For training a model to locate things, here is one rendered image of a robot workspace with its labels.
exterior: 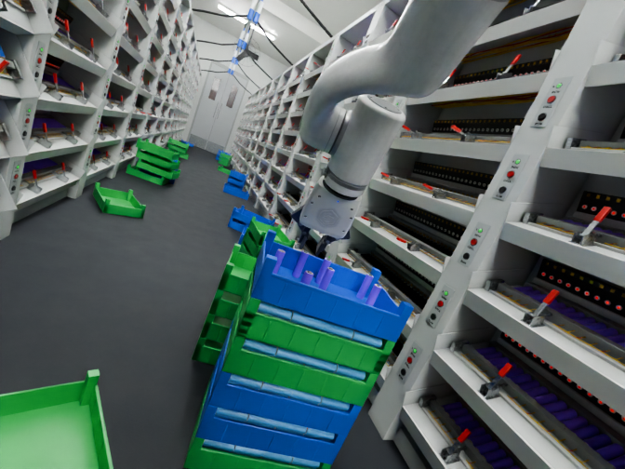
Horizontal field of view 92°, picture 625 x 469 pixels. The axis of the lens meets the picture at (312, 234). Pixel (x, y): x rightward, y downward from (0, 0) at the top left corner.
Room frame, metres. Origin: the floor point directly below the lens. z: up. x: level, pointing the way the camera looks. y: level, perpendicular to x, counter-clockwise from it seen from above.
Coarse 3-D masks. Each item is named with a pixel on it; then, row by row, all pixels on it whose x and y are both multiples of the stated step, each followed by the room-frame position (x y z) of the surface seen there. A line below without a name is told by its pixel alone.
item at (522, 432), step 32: (448, 352) 0.78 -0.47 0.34; (480, 352) 0.78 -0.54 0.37; (512, 352) 0.78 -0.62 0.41; (480, 384) 0.68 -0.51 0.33; (512, 384) 0.66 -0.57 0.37; (544, 384) 0.68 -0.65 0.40; (576, 384) 0.65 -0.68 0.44; (480, 416) 0.63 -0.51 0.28; (512, 416) 0.60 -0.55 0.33; (544, 416) 0.59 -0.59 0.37; (576, 416) 0.61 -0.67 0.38; (608, 416) 0.59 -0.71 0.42; (512, 448) 0.56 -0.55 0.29; (544, 448) 0.53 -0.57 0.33; (576, 448) 0.53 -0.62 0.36; (608, 448) 0.53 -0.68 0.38
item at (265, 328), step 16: (256, 304) 0.50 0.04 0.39; (240, 320) 0.51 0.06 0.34; (256, 320) 0.50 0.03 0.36; (272, 320) 0.51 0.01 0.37; (256, 336) 0.50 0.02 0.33; (272, 336) 0.51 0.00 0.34; (288, 336) 0.51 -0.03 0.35; (304, 336) 0.52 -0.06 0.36; (320, 336) 0.53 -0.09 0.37; (336, 336) 0.53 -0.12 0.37; (304, 352) 0.52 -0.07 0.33; (320, 352) 0.53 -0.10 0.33; (336, 352) 0.54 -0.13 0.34; (352, 352) 0.54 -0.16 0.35; (368, 352) 0.55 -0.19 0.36; (384, 352) 0.56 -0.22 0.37; (368, 368) 0.55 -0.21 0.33
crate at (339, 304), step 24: (264, 240) 0.67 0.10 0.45; (264, 264) 0.49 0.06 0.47; (288, 264) 0.70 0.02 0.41; (312, 264) 0.71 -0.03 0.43; (336, 264) 0.73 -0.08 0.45; (264, 288) 0.50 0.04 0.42; (288, 288) 0.51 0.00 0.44; (312, 288) 0.51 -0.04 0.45; (336, 288) 0.70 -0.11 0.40; (312, 312) 0.52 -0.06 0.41; (336, 312) 0.53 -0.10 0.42; (360, 312) 0.54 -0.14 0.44; (384, 312) 0.55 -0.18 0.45; (408, 312) 0.56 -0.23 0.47; (384, 336) 0.55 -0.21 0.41
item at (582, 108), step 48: (624, 0) 0.79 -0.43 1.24; (576, 48) 0.84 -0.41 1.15; (576, 96) 0.79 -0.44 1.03; (624, 96) 0.85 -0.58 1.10; (528, 144) 0.83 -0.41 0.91; (528, 192) 0.80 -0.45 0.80; (576, 192) 0.86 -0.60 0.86; (432, 336) 0.80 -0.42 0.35; (384, 384) 0.87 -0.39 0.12; (432, 384) 0.82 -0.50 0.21; (384, 432) 0.79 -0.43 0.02
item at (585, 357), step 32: (480, 288) 0.80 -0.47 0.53; (512, 288) 0.76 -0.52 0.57; (544, 288) 0.79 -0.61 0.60; (576, 288) 0.74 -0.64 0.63; (608, 288) 0.68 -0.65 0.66; (512, 320) 0.66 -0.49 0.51; (544, 320) 0.67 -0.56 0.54; (576, 320) 0.65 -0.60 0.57; (608, 320) 0.66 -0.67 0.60; (544, 352) 0.59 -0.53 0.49; (576, 352) 0.56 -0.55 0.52; (608, 352) 0.57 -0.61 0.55; (608, 384) 0.50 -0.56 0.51
